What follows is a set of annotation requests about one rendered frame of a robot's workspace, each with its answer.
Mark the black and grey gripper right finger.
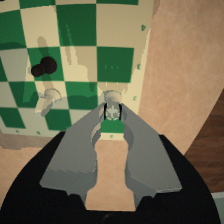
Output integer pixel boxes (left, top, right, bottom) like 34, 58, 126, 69
119, 103, 221, 224

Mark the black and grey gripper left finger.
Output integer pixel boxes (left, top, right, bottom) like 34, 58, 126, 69
0, 102, 107, 224

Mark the green and white chessboard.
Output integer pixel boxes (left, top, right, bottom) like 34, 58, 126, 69
0, 0, 154, 137

